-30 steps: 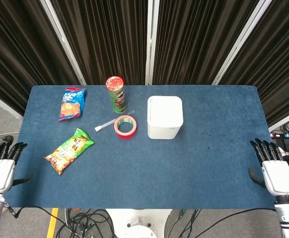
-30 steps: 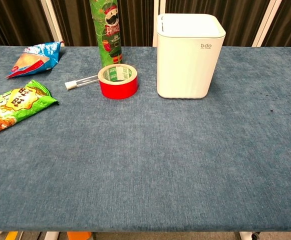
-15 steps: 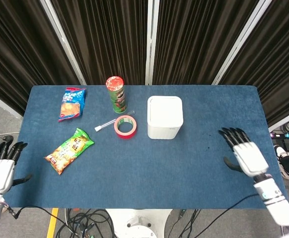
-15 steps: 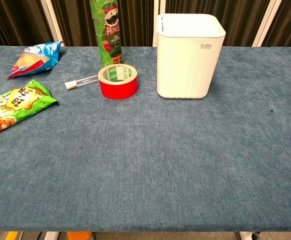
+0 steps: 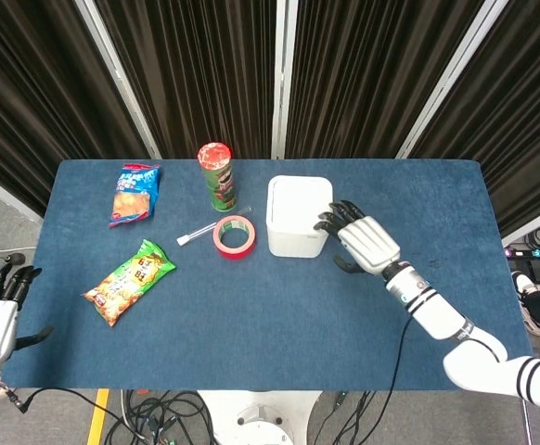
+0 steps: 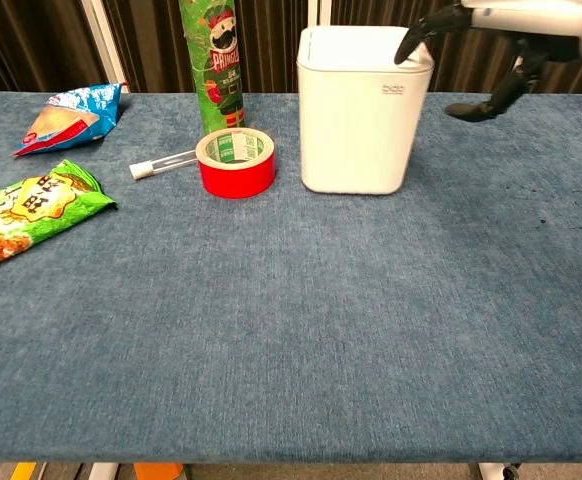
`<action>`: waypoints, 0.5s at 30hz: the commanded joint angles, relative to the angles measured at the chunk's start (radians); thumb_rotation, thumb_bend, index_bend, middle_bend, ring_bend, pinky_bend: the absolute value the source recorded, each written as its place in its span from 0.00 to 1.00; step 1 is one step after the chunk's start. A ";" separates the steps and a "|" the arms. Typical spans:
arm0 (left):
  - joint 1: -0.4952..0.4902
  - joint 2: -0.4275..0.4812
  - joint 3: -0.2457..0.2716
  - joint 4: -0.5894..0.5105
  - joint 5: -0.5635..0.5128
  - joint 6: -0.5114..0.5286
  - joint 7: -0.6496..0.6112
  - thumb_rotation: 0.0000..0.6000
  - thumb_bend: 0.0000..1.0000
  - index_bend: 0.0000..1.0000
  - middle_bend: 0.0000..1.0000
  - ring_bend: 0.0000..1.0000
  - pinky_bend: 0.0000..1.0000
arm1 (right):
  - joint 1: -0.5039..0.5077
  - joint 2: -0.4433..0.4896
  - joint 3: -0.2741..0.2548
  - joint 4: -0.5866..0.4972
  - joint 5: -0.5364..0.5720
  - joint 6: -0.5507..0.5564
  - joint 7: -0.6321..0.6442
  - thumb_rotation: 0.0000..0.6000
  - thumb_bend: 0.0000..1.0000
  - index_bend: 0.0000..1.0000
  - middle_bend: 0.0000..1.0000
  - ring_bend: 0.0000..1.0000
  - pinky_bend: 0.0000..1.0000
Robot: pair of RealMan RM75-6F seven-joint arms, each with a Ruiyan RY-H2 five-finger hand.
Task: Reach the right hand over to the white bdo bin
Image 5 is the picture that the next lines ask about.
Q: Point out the green chips can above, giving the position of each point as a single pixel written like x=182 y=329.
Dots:
x=217 y=178

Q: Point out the black pleated curtain panel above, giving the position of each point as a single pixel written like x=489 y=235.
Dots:
x=367 y=74
x=200 y=74
x=38 y=79
x=506 y=106

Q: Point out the red adhesive tape roll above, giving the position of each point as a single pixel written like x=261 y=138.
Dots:
x=234 y=236

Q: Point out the clear test tube white cap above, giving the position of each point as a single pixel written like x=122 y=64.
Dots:
x=205 y=229

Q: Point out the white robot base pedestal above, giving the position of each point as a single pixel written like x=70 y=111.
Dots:
x=259 y=417

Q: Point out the green orange snack bag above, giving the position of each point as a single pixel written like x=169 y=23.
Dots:
x=128 y=283

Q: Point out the blue snack bag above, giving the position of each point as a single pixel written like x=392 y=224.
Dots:
x=133 y=194

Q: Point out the white square box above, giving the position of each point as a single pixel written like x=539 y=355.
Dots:
x=298 y=218

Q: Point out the black power strip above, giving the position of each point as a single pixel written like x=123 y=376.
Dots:
x=536 y=255

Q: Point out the black white sneaker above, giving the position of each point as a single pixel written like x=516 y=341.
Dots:
x=527 y=301

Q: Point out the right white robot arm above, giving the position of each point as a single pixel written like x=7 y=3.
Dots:
x=460 y=334

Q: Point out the blue table cloth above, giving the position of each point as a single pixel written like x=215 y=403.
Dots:
x=260 y=315

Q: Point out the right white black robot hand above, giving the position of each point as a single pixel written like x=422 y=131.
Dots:
x=366 y=241

